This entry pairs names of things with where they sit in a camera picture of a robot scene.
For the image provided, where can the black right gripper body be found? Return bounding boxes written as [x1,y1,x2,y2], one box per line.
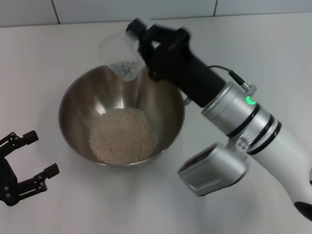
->
[148,28,226,108]

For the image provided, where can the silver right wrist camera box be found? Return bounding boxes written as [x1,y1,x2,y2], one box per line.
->
[177,143,250,197]

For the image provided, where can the stainless steel mixing bowl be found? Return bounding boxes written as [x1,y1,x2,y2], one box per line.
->
[58,64,185,167]

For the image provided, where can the right gripper connector cable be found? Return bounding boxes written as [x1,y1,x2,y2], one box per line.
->
[208,64,253,93]

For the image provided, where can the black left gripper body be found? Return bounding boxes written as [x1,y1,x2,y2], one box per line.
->
[0,153,20,207]

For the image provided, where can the white rice grains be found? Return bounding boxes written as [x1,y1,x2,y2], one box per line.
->
[89,61,159,165]

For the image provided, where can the clear plastic measuring cup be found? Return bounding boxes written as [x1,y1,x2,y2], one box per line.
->
[97,18,156,82]

